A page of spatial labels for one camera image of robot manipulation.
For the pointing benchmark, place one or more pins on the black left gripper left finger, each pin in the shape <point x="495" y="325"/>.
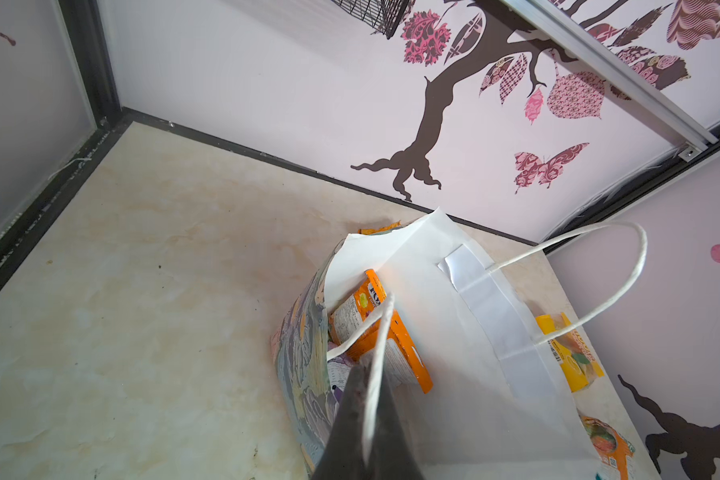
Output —
<point x="342" y="457"/>

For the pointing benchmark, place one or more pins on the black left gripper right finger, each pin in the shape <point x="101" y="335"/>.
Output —
<point x="390" y="457"/>

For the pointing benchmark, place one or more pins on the purple candy snack bag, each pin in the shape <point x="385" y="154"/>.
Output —
<point x="337" y="392"/>

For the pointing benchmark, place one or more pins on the orange white snack bag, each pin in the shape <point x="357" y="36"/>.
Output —
<point x="352" y="329"/>

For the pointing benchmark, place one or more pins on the patterned paper bag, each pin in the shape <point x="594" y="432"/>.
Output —
<point x="500" y="406"/>

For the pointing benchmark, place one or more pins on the orange chip snack bag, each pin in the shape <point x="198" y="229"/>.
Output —
<point x="372" y="231"/>

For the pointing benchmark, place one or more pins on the yellow corn snack bag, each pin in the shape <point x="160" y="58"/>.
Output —
<point x="572" y="353"/>

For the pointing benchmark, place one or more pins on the orange snack bag right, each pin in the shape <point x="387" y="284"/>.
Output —
<point x="616" y="452"/>

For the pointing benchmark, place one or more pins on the rear aluminium rail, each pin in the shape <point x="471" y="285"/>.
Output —
<point x="569" y="35"/>

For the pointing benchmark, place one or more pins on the black wire basket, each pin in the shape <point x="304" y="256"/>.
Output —
<point x="383" y="16"/>

